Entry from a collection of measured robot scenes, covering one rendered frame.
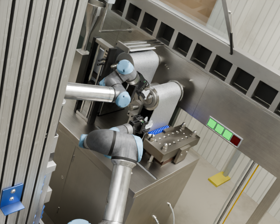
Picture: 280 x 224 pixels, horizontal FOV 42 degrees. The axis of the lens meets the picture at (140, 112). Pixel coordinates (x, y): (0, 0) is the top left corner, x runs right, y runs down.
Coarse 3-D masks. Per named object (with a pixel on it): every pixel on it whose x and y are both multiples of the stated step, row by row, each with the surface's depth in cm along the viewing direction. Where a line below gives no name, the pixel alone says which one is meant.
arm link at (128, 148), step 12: (120, 132) 162; (120, 144) 158; (132, 144) 159; (120, 156) 157; (132, 156) 158; (120, 168) 157; (120, 180) 155; (108, 192) 156; (120, 192) 154; (108, 204) 153; (120, 204) 153; (108, 216) 151; (120, 216) 152
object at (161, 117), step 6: (162, 108) 219; (168, 108) 225; (174, 108) 231; (156, 114) 218; (162, 114) 224; (168, 114) 230; (150, 120) 217; (156, 120) 223; (162, 120) 229; (168, 120) 236; (156, 126) 227; (162, 126) 234
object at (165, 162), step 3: (147, 153) 225; (150, 156) 223; (174, 156) 226; (153, 159) 222; (156, 159) 221; (168, 159) 221; (171, 159) 225; (174, 159) 229; (156, 162) 221; (159, 162) 220; (162, 162) 218; (165, 162) 221; (168, 162) 224; (159, 165) 220; (162, 165) 220
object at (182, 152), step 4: (188, 144) 228; (180, 148) 221; (184, 148) 223; (188, 148) 227; (180, 152) 221; (184, 152) 226; (176, 156) 224; (180, 156) 225; (184, 156) 230; (176, 160) 225; (180, 160) 229
